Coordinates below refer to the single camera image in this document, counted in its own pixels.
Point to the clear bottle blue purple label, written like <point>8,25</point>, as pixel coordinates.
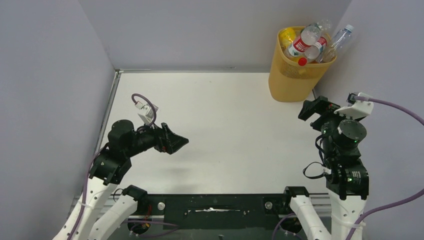
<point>337,43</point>

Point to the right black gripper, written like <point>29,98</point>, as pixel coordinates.
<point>318,110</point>

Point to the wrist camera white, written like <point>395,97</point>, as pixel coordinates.
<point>359,106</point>
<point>145,112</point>

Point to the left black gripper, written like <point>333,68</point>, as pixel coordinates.
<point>167,141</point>

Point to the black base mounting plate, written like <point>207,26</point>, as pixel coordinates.
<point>217,211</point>

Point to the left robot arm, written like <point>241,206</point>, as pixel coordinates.
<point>105,174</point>

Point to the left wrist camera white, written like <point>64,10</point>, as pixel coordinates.
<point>145,112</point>

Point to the yellow juice bottle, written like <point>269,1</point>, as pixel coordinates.
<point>286,37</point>

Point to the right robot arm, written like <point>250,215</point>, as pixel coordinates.
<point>346,178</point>

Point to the clear bottle red label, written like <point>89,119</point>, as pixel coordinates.
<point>307,37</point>

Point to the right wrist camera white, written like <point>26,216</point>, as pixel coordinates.
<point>359,106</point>

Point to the clear bottle dark green label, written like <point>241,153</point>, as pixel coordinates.
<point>325,26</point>

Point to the yellow plastic waste bin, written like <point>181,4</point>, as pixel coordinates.
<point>290,82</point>

